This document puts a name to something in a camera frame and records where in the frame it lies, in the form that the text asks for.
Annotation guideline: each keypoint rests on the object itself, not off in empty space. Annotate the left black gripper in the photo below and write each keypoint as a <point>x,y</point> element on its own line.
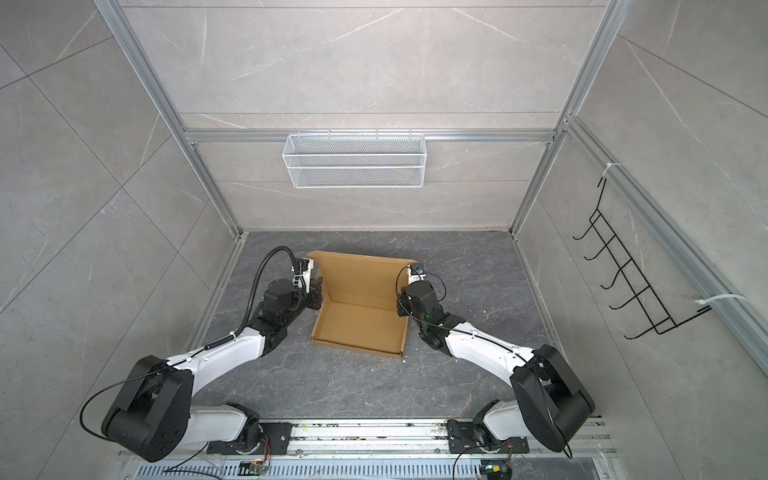
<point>315,292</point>

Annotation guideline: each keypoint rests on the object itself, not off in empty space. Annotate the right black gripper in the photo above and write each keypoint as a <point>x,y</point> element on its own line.
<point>405,299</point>

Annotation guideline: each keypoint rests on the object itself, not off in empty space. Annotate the brown cardboard box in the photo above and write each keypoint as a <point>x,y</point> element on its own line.
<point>359,307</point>

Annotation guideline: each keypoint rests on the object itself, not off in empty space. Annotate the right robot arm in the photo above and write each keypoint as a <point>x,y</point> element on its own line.
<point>550,403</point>

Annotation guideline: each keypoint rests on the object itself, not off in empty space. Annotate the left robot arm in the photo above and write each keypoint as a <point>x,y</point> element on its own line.
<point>153,414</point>

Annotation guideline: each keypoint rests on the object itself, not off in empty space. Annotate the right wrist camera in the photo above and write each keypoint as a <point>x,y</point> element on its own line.
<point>416,272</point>

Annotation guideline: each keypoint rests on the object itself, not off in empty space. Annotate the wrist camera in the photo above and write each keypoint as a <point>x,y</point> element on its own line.
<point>302,272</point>
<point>416,272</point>

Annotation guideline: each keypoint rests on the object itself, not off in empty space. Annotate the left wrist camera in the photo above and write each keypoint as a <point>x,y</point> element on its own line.
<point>302,272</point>

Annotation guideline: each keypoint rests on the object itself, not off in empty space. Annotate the aluminium mounting rail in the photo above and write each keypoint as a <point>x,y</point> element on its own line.
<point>370,438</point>

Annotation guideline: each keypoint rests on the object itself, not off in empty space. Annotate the white wire mesh basket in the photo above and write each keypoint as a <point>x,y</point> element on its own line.
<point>348,161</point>

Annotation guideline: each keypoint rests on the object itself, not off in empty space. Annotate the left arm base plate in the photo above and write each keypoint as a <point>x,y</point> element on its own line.
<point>256,439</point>

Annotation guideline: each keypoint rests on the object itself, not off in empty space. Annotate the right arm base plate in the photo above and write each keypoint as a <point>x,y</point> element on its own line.
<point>468,437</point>

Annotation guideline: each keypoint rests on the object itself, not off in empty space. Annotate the black wire hook rack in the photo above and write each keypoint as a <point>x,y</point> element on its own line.
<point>627,269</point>

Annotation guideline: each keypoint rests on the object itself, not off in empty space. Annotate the white cable tie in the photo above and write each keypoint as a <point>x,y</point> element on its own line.
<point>718,297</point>

